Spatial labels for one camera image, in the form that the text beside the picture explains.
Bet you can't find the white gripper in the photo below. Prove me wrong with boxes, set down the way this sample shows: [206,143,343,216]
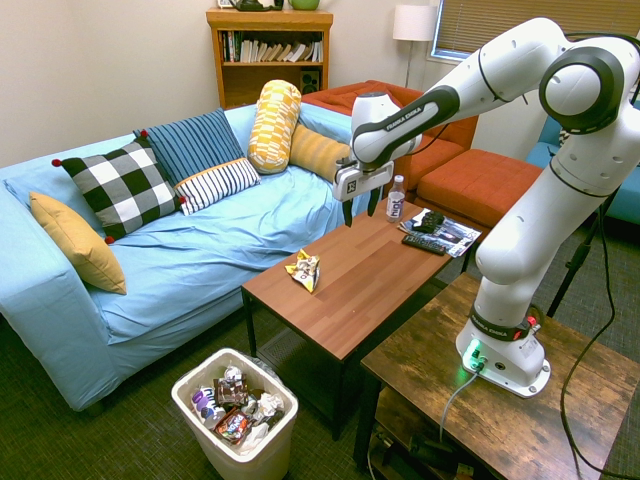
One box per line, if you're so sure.
[332,158,396,228]

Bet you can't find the yellow chip bag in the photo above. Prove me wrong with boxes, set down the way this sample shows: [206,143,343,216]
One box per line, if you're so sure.
[284,248,322,294]

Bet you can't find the white plastic trash bin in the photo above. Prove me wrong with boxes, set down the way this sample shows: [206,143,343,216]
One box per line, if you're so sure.
[170,347,300,480]

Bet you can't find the capped clear water bottle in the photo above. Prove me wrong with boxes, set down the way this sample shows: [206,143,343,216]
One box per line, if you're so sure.
[385,174,407,224]

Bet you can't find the black game controller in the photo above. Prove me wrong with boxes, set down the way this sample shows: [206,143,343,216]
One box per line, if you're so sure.
[411,209,447,234]

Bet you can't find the orange yellow striped pillow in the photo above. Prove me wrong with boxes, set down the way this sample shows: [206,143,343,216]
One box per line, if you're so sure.
[288,123,353,184]

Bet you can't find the black remote control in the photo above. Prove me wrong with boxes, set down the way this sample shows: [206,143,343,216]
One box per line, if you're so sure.
[401,234,448,257]

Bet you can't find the glossy magazine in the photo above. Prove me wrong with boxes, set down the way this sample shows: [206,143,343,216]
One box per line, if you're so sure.
[397,205,483,259]

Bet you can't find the orange sofa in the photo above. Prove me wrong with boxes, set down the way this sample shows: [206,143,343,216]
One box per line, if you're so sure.
[300,79,480,192]

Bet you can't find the orange ottoman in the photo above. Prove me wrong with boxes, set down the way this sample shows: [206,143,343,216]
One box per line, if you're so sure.
[415,148,544,232]

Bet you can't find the yellow patterned bolster pillow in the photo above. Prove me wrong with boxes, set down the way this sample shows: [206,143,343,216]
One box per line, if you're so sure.
[246,79,303,175]

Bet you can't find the white navy striped pillow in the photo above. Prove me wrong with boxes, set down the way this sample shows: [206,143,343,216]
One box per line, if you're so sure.
[173,157,262,217]

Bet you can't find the wooden bookshelf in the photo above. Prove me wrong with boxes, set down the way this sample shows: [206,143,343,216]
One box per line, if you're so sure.
[205,7,335,111]

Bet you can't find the light blue sofa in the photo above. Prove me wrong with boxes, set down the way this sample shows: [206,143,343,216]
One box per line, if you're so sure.
[0,103,362,413]

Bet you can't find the floor vent grille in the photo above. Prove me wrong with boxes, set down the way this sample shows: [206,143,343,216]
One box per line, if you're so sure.
[256,340,302,372]

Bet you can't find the blue striped pillow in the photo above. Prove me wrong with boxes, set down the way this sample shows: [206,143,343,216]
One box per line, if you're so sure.
[132,107,247,188]

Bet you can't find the row of books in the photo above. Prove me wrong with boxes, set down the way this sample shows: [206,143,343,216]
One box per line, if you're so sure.
[220,30,325,65]

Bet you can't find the white shade floor lamp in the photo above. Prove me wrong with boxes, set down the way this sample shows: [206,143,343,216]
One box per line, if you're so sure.
[391,4,440,89]

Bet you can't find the crumpled white paper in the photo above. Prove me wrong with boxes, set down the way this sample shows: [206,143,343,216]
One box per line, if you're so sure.
[251,391,286,422]

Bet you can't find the black tripod stand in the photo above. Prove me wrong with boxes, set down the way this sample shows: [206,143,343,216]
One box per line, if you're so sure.
[545,193,619,319]

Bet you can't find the brown snack wrapper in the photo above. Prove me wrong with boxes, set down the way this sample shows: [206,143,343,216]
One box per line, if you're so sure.
[213,376,250,408]

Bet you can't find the black object on bookshelf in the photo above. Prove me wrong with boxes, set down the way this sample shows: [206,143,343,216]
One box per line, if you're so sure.
[227,0,286,13]

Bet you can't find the window blinds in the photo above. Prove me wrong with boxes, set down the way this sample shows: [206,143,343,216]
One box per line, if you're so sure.
[431,0,640,62]

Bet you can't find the black white checkered pillow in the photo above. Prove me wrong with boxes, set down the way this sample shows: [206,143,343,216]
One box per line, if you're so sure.
[51,129,188,246]

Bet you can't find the empty hint water bottle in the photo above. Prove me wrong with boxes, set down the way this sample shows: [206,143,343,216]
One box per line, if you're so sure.
[190,385,227,431]

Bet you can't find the red Hello Panda packet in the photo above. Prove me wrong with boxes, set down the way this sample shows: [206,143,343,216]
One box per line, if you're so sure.
[213,408,252,447]

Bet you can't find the rustic dark wood table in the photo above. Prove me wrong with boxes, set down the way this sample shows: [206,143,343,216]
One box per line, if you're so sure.
[352,272,640,480]

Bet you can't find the teal chair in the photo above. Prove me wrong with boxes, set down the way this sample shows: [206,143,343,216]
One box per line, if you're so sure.
[524,97,640,227]

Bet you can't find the plain mustard yellow pillow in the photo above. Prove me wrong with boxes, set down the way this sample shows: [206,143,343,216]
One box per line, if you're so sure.
[28,191,128,296]

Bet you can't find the wooden coffee table black frame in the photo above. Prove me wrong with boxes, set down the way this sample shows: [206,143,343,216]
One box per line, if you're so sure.
[240,196,484,442]

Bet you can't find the grey cable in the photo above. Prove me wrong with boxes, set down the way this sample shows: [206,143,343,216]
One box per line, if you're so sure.
[438,368,482,444]

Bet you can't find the black cable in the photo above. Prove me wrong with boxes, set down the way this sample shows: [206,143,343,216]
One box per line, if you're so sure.
[558,31,640,475]

